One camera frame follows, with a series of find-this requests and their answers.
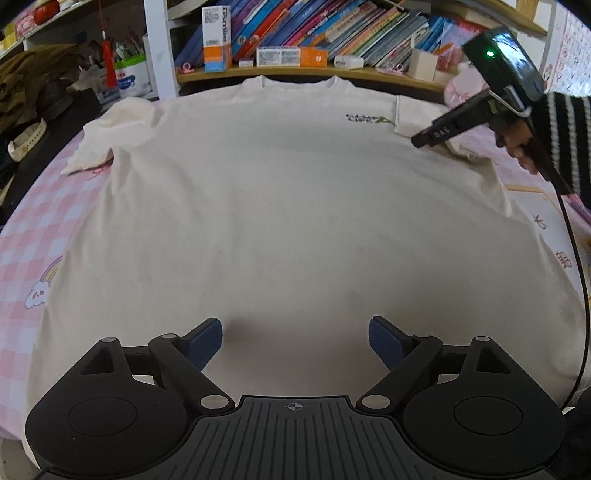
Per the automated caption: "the white pen jar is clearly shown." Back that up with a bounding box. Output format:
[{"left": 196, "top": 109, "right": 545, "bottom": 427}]
[{"left": 113, "top": 54, "right": 156, "bottom": 100}]

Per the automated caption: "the person's right forearm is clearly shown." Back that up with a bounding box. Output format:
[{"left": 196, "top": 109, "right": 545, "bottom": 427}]
[{"left": 529, "top": 92, "right": 591, "bottom": 210}]

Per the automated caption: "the black side table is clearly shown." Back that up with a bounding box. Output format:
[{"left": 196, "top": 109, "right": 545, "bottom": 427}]
[{"left": 0, "top": 92, "right": 103, "bottom": 224}]

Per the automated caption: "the beige cardboard box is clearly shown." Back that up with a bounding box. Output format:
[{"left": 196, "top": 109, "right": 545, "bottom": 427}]
[{"left": 408, "top": 48, "right": 440, "bottom": 80}]

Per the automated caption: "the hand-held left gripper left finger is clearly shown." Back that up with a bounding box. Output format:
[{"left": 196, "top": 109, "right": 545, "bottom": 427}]
[{"left": 79, "top": 318, "right": 236, "bottom": 413}]

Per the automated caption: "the tall white orange box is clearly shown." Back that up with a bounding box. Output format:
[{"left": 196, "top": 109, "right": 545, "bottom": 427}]
[{"left": 202, "top": 6, "right": 233, "bottom": 73}]

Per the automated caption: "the white shelf post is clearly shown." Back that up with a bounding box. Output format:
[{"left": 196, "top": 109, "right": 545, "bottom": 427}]
[{"left": 143, "top": 0, "right": 182, "bottom": 99}]

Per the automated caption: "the flat white orange box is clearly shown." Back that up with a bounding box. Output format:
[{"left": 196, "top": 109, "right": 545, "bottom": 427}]
[{"left": 256, "top": 46, "right": 329, "bottom": 68}]

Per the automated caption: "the row of colourful books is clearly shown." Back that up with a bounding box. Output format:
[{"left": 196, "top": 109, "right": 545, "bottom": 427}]
[{"left": 228, "top": 0, "right": 485, "bottom": 69}]

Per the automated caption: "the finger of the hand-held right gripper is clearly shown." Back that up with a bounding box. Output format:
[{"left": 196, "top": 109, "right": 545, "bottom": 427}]
[{"left": 411, "top": 92, "right": 493, "bottom": 149}]

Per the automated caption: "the wall letter chart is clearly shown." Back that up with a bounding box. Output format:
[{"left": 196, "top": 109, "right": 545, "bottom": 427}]
[{"left": 549, "top": 9, "right": 591, "bottom": 99}]

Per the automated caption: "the person's right hand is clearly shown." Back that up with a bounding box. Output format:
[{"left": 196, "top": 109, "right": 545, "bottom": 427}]
[{"left": 496, "top": 121, "right": 539, "bottom": 176}]

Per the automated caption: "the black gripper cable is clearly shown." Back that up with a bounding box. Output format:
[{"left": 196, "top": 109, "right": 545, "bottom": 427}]
[{"left": 555, "top": 185, "right": 591, "bottom": 412}]

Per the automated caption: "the red tassel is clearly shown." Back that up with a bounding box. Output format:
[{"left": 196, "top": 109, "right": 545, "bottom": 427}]
[{"left": 99, "top": 31, "right": 119, "bottom": 89}]

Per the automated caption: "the cream t-shirt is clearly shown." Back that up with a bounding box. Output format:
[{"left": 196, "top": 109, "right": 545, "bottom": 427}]
[{"left": 28, "top": 75, "right": 591, "bottom": 462}]

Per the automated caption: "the red round box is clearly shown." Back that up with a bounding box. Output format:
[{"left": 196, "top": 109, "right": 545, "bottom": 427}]
[{"left": 32, "top": 0, "right": 62, "bottom": 22}]

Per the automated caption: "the pink checked cartoon blanket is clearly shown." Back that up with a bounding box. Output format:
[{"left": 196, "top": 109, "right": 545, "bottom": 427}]
[{"left": 0, "top": 92, "right": 591, "bottom": 444}]

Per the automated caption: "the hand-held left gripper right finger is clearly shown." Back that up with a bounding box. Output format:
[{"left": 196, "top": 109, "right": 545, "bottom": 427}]
[{"left": 356, "top": 316, "right": 514, "bottom": 413}]

